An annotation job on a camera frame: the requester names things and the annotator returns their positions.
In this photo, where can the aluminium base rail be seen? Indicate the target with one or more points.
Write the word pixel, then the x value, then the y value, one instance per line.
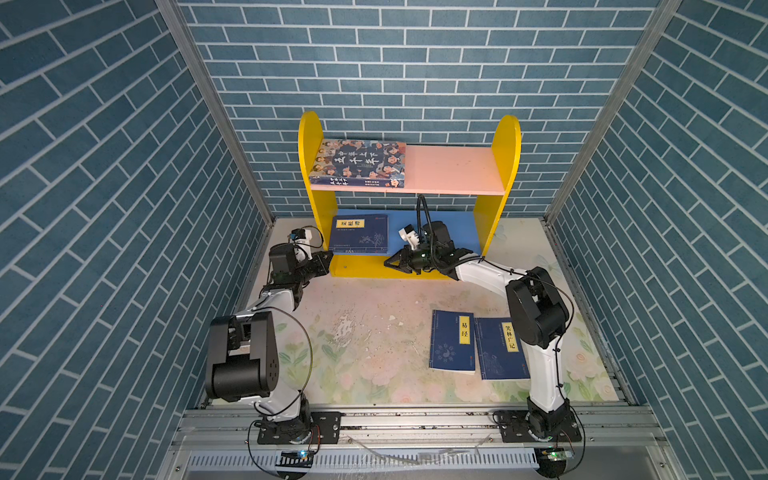
pixel 605 441

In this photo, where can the colourful cartoon cover book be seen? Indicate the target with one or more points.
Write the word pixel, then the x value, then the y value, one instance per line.
pixel 360 163

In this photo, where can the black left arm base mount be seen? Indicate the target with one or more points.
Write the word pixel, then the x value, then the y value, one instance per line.
pixel 316 426

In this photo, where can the aluminium corner post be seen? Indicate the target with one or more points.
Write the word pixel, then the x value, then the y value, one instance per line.
pixel 180 32
pixel 652 33

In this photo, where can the aluminium right corner post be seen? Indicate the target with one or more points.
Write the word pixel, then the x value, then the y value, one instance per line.
pixel 652 33

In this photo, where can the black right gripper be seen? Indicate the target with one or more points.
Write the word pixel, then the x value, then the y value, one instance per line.
pixel 405 264

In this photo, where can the aluminium left corner post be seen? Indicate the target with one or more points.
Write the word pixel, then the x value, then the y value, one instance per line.
pixel 180 32

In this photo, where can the yellow pink blue bookshelf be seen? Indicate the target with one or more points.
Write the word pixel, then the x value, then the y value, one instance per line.
pixel 488 173

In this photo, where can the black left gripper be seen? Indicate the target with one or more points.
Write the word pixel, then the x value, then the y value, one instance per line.
pixel 320 265

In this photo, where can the blue book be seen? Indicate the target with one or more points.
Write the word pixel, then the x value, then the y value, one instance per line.
pixel 452 345
pixel 500 355
pixel 360 234

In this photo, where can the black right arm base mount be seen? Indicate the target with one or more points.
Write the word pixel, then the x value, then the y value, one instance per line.
pixel 528 427

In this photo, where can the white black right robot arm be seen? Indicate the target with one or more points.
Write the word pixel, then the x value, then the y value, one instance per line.
pixel 537 310

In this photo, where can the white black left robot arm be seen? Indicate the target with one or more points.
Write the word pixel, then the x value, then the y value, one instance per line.
pixel 243 359

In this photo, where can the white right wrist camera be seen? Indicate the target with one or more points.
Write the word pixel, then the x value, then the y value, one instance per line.
pixel 411 236

